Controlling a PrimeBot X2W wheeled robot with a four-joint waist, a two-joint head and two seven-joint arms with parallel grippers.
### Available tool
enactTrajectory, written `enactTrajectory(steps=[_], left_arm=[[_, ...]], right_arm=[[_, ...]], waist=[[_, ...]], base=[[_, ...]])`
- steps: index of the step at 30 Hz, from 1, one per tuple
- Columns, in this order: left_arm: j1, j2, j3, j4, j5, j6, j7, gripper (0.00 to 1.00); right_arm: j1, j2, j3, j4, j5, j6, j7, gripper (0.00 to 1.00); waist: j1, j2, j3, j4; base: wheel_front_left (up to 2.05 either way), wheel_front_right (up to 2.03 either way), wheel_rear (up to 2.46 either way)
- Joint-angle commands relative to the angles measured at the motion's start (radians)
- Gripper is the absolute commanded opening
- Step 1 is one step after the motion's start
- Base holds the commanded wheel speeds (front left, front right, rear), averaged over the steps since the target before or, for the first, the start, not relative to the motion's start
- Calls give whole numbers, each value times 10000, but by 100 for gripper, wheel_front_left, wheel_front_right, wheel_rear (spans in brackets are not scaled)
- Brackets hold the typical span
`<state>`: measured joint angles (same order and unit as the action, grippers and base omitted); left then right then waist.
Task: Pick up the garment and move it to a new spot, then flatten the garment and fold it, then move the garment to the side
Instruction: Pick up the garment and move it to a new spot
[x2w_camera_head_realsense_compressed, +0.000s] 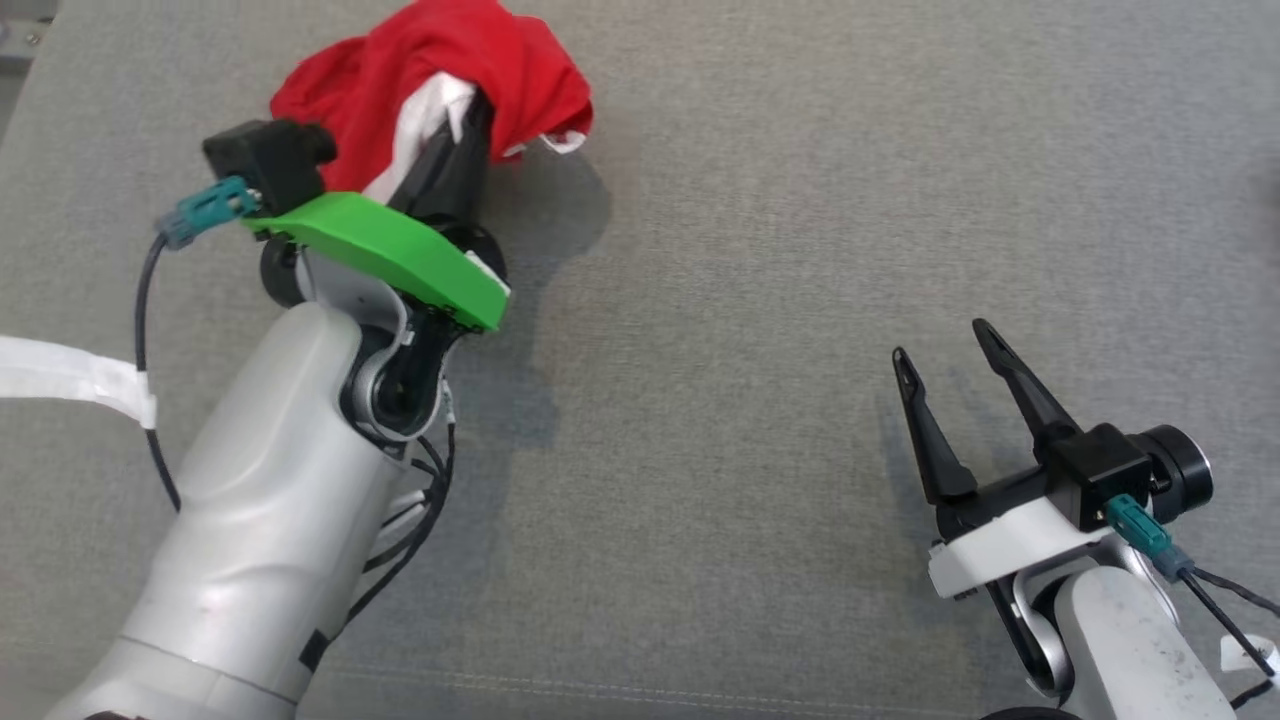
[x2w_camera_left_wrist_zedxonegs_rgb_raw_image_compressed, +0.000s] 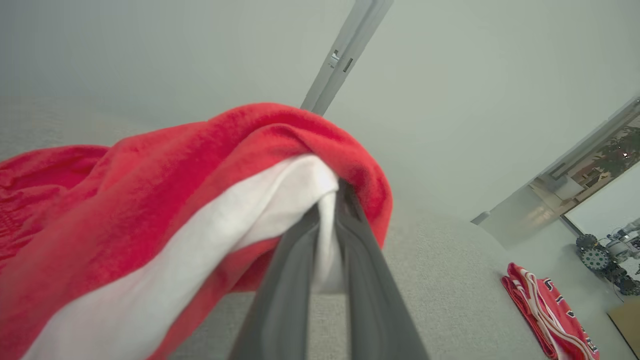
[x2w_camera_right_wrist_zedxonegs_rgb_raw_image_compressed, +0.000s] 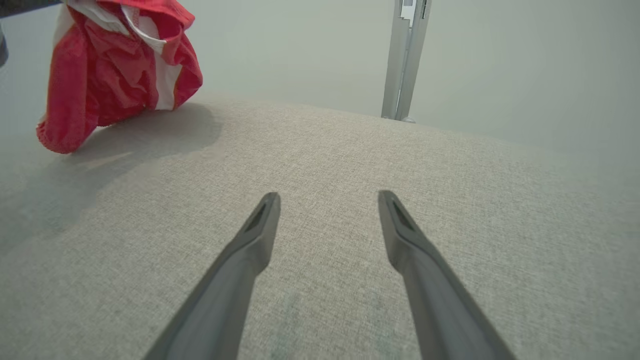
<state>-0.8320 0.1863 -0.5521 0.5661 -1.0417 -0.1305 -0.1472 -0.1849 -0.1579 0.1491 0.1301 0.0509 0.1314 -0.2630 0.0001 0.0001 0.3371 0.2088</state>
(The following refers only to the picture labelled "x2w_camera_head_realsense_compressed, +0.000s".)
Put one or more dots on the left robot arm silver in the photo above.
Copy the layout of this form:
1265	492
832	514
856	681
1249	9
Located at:
260	520

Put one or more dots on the grey fabric sofa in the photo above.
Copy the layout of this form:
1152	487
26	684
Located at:
750	250

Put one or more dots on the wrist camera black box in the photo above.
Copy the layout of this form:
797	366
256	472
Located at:
270	160
1100	470

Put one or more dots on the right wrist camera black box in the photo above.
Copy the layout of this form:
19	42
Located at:
1100	470

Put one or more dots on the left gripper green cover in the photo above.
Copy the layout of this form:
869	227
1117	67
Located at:
400	250

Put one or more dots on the white tape strip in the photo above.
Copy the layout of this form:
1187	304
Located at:
60	372

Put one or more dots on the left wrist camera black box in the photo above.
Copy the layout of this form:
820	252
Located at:
270	160

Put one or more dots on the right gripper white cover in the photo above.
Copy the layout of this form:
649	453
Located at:
1010	550

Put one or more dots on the red basketball shorts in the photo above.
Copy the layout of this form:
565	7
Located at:
480	50

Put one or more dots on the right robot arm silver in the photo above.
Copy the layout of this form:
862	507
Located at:
1130	640

